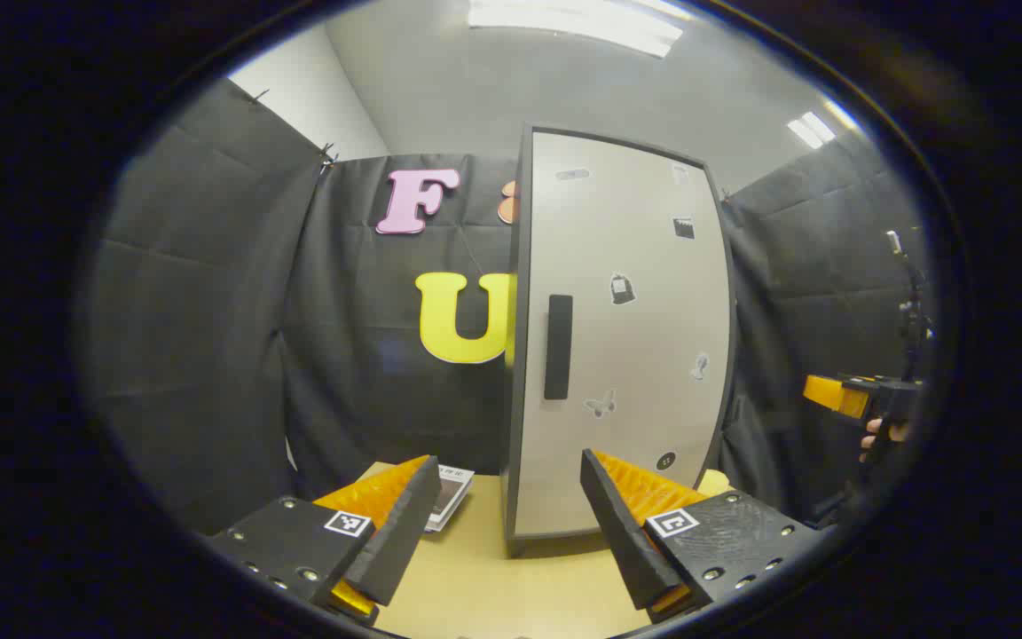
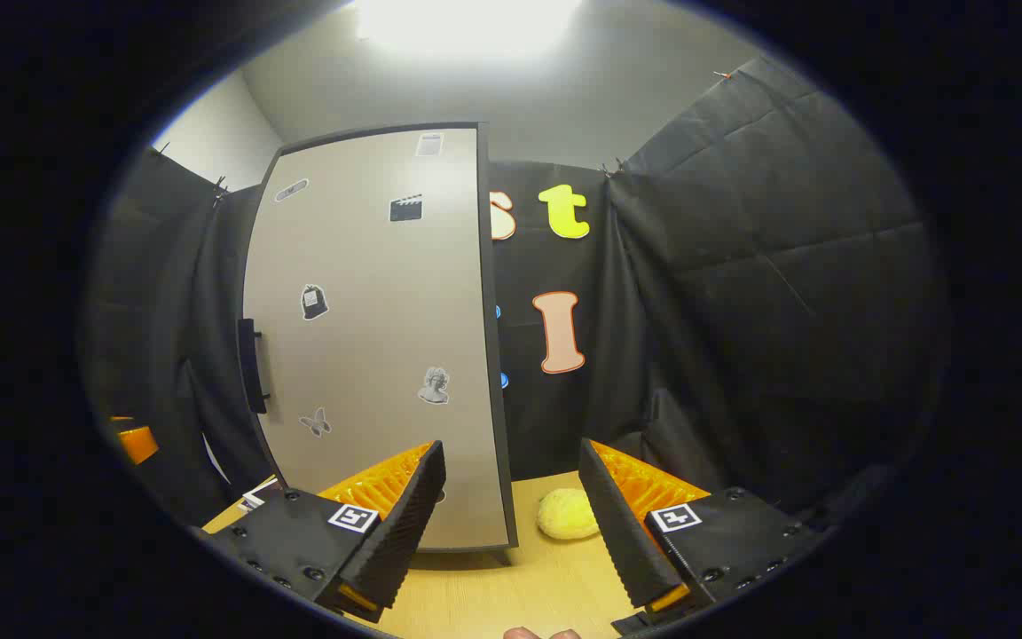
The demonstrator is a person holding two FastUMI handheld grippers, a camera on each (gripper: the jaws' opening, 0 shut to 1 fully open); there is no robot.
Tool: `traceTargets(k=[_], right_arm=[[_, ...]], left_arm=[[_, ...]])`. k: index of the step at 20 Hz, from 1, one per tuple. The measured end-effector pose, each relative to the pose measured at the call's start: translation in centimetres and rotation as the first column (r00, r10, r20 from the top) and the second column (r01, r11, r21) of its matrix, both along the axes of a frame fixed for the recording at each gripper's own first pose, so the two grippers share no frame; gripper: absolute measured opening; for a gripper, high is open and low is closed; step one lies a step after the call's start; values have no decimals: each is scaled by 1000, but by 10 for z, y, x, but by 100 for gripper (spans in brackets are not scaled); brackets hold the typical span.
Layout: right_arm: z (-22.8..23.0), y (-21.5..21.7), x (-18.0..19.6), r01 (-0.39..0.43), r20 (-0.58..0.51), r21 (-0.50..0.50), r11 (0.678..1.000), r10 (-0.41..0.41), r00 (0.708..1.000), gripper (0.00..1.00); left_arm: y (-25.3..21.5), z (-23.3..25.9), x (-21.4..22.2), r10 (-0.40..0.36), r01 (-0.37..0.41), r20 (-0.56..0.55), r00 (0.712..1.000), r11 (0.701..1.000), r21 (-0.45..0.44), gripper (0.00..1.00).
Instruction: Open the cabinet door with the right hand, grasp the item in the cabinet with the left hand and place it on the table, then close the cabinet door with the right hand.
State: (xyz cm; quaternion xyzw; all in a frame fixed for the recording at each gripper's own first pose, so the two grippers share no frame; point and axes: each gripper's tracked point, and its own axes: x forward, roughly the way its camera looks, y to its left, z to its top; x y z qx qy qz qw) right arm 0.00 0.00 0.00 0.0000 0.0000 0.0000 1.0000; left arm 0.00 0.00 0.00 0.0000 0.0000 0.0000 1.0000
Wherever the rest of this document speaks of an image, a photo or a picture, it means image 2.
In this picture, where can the ceiling light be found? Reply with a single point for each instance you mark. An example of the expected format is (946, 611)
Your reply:
(467, 27)

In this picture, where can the white book dark cover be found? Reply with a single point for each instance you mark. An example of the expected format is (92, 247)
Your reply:
(261, 495)

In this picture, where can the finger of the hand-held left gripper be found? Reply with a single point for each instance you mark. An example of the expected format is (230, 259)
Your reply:
(137, 441)

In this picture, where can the black backdrop cloth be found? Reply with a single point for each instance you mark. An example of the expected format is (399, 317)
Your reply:
(786, 311)

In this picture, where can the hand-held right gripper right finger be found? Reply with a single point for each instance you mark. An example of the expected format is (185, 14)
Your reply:
(622, 532)

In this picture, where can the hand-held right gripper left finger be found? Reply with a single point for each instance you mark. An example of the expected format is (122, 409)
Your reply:
(404, 532)

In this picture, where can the yellow round sponge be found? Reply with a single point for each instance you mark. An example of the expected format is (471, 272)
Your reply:
(569, 515)

